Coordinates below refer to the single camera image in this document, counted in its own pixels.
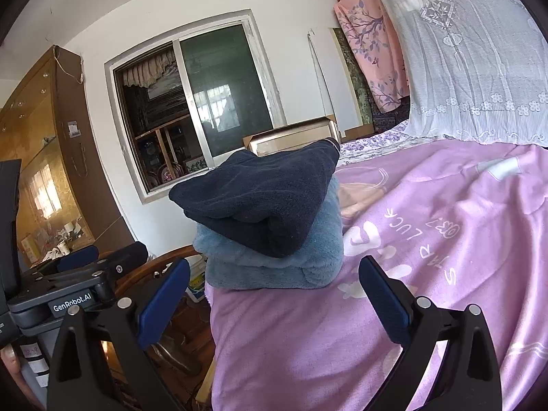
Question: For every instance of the dark green patterned panel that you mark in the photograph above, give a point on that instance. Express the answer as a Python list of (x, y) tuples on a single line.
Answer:
[(357, 90)]

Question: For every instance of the purple printed bedsheet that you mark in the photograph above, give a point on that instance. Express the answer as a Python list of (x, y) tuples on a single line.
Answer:
[(385, 329)]

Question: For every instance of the wooden wardrobe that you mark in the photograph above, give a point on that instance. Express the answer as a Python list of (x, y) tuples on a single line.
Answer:
[(43, 137)]

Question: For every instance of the light blue fleece garment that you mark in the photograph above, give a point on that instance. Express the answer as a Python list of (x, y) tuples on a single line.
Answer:
[(274, 272)]

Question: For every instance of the wooden chair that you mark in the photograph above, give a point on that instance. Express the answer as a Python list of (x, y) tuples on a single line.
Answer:
[(171, 253)]

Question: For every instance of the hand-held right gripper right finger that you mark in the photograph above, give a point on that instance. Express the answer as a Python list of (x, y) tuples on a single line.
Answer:
[(385, 299)]

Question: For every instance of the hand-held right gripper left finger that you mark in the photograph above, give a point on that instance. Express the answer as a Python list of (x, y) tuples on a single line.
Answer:
[(165, 304)]

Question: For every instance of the white plastic bucket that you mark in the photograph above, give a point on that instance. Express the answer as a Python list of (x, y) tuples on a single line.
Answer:
[(197, 278)]

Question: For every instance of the sliding glass window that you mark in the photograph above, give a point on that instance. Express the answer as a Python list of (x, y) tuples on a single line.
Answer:
[(192, 102)]

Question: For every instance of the white lace cover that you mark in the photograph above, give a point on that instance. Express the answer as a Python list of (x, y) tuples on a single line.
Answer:
[(471, 60)]

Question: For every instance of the pink floral quilt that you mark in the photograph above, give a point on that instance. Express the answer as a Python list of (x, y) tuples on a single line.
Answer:
[(372, 51)]

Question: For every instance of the white board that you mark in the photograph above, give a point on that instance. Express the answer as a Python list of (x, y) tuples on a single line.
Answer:
[(338, 94)]

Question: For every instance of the navy knit cardigan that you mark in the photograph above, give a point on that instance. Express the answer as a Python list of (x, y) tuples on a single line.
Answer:
[(257, 197)]

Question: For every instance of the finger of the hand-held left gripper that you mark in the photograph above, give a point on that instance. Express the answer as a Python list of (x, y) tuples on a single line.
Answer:
[(128, 253), (77, 257)]

